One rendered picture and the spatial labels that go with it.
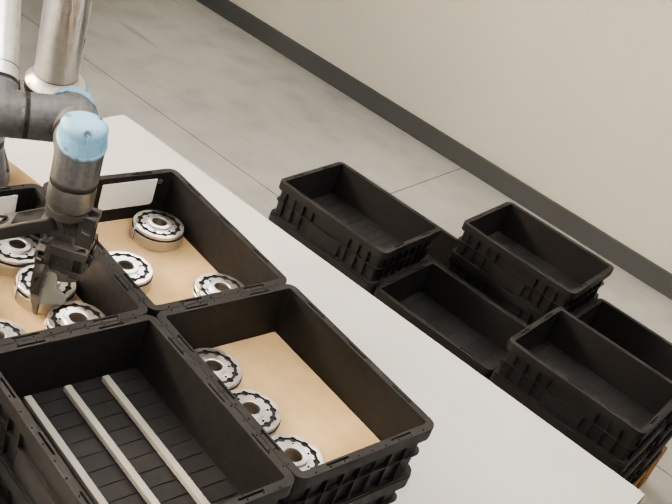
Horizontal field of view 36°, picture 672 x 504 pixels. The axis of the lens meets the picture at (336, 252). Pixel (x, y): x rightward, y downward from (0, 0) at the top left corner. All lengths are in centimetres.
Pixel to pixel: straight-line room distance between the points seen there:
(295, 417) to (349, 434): 10
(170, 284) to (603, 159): 295
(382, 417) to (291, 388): 17
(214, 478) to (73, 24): 88
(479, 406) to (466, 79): 286
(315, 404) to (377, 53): 348
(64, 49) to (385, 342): 89
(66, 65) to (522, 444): 116
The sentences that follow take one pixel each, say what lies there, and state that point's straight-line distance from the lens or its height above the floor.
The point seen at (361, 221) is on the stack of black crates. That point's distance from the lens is 308.
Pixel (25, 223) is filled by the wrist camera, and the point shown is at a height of 100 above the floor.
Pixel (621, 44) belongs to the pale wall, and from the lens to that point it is 451.
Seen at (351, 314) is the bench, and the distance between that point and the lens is 227.
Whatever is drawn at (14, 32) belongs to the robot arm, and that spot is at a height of 124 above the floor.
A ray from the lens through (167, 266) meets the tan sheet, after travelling 199.
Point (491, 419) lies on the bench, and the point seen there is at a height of 70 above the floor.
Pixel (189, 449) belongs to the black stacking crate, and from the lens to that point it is 163.
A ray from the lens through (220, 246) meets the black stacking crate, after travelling 200.
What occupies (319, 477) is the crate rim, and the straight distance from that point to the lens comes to 152.
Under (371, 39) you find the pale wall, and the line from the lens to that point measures 512.
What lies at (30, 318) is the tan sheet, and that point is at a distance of 179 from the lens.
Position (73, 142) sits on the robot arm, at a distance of 159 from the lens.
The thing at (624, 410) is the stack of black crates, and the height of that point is 49.
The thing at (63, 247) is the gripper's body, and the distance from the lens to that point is 170.
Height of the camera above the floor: 194
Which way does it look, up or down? 30 degrees down
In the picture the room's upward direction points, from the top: 20 degrees clockwise
